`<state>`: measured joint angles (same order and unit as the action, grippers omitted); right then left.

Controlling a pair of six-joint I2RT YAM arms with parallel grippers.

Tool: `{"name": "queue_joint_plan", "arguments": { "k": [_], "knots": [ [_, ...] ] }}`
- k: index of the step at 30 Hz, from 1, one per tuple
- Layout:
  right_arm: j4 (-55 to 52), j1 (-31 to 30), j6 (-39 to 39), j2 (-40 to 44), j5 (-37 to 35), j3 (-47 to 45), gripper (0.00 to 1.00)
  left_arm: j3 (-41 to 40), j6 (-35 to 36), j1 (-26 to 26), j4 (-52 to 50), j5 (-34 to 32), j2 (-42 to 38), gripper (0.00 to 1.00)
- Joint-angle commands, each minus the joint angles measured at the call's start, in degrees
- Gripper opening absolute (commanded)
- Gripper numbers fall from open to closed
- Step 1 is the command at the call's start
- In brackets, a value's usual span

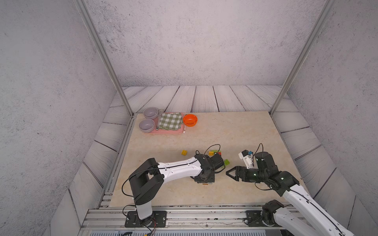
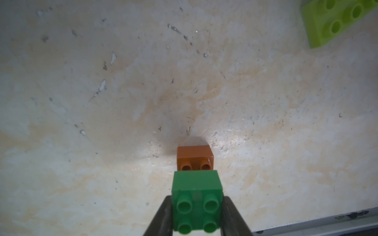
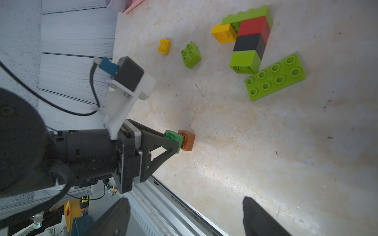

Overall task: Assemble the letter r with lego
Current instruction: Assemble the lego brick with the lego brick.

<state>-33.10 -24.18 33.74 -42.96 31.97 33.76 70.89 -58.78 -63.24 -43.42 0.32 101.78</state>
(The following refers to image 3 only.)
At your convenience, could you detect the long lime lego plate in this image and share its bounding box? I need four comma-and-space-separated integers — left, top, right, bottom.
245, 52, 307, 101

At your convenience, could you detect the pink tray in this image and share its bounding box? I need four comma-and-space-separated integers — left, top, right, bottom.
123, 0, 145, 14

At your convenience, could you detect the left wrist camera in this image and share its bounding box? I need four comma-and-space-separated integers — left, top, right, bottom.
93, 56, 156, 140

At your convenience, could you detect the small yellow lego brick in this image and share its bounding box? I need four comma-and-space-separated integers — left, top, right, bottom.
158, 38, 171, 56

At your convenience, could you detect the small lime lego brick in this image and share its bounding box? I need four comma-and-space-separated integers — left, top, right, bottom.
181, 41, 202, 69

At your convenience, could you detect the lime square lego brick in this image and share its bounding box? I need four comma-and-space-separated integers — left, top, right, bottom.
229, 50, 261, 74

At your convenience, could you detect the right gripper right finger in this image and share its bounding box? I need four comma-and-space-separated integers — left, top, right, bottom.
242, 197, 290, 236

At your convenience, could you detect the red lego brick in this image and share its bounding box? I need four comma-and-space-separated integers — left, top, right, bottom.
238, 16, 271, 44

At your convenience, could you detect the yellow square lego brick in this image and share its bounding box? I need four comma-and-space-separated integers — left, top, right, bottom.
211, 24, 237, 44

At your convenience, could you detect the long lime lego brick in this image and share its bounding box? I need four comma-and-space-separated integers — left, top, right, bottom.
221, 5, 273, 33

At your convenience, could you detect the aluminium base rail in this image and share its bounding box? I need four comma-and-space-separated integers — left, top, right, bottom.
122, 177, 229, 236

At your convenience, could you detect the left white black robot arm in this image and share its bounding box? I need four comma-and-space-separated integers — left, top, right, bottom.
1, 89, 181, 228

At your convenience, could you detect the black lego brick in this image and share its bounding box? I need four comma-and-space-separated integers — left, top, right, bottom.
233, 33, 266, 59

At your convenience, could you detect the brown lego brick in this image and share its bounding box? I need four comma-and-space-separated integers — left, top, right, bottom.
178, 130, 195, 151

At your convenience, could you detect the rear lavender bowl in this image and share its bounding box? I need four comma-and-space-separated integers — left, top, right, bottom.
105, 0, 132, 12

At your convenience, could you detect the dark green lego brick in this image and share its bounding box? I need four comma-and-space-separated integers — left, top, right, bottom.
163, 130, 184, 153

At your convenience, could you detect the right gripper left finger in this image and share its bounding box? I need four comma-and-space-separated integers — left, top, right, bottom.
84, 198, 131, 236

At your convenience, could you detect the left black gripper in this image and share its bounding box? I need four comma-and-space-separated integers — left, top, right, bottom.
51, 119, 179, 193

